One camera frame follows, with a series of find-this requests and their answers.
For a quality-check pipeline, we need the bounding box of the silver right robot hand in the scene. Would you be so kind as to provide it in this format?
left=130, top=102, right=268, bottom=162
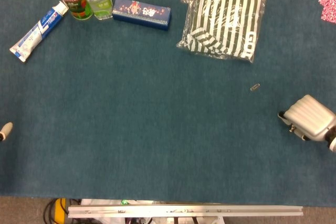
left=277, top=94, right=336, bottom=142

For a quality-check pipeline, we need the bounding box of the pink patterned paper packet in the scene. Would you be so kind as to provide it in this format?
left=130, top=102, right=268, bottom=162
left=318, top=0, right=336, bottom=24

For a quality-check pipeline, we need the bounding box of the bagged green white striped garment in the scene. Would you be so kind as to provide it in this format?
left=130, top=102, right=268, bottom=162
left=176, top=0, right=269, bottom=64

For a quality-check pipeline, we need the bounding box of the teal felt table mat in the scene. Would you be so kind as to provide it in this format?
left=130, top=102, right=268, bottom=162
left=0, top=0, right=336, bottom=207

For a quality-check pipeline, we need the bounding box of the dark blue printed box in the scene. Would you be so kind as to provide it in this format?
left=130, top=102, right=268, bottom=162
left=112, top=0, right=172, bottom=31

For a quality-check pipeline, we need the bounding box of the yellow plastic object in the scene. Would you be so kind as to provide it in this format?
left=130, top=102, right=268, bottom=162
left=54, top=198, right=67, bottom=224

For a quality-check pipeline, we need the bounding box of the white blue toothpaste tube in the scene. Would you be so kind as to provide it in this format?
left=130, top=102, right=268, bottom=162
left=9, top=1, right=69, bottom=63

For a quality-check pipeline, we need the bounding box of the aluminium profile rail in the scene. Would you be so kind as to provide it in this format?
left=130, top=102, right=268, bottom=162
left=68, top=204, right=303, bottom=219

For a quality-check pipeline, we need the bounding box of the black cable bundle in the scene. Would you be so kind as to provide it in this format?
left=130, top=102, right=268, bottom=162
left=43, top=198, right=57, bottom=224

